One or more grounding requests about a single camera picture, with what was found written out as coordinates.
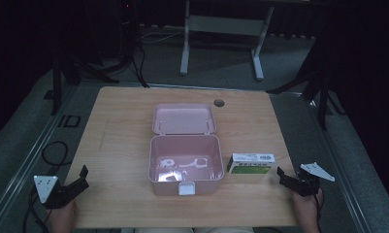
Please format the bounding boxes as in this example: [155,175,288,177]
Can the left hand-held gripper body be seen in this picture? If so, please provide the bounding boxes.
[33,175,81,210]

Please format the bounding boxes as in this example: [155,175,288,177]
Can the white floor cable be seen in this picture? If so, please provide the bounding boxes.
[139,29,185,45]

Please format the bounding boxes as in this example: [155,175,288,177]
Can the person's right hand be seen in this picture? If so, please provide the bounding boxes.
[290,188,324,233]

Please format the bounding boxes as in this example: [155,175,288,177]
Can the black tripod stand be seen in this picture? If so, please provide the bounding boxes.
[265,32,346,131]
[44,28,120,117]

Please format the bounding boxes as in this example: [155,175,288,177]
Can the black hanging cables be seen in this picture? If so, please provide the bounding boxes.
[128,18,150,89]

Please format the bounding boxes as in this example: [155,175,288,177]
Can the white metal desk frame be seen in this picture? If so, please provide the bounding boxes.
[179,0,276,82]

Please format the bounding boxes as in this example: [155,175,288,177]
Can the black looped floor cable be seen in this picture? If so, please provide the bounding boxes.
[41,141,70,168]

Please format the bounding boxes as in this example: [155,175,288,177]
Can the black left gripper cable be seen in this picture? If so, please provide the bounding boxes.
[22,185,54,233]

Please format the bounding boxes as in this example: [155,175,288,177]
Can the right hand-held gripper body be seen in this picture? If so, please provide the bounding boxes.
[288,161,337,198]

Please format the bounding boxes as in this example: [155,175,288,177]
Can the white and green carton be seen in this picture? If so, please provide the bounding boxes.
[226,152,276,176]

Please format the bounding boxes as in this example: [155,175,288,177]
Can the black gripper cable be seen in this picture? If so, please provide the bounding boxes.
[22,185,54,233]
[313,188,326,233]

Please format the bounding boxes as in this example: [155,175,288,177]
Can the metal floor rail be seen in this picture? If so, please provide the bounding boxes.
[0,84,81,229]
[307,96,374,233]

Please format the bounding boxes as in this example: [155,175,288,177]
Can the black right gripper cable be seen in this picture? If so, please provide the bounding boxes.
[313,188,326,233]

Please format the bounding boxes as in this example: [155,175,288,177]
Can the person's left hand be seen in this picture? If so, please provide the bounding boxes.
[49,199,78,233]

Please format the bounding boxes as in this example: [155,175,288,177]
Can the pink plastic lidded box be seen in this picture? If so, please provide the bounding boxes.
[147,103,226,197]

